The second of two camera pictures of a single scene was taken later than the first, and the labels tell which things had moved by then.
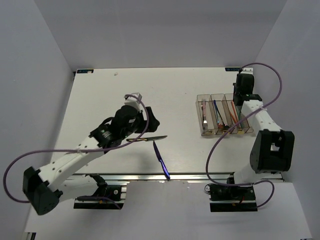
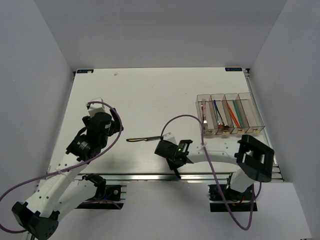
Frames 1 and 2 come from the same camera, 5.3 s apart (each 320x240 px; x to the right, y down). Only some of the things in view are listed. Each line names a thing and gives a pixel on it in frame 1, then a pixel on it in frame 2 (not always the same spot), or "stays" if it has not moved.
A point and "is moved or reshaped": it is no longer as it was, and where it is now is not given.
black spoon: x=226 y=127 stays
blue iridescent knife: x=159 y=158 → x=177 y=173
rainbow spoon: x=215 y=107 stays
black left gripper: x=153 y=123 → x=114 y=124
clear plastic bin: x=235 y=114 stays
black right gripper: x=234 y=88 → x=172 y=166
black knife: x=147 y=139 stays
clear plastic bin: x=207 y=120 stays
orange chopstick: x=234 y=113 is moved or reshaped
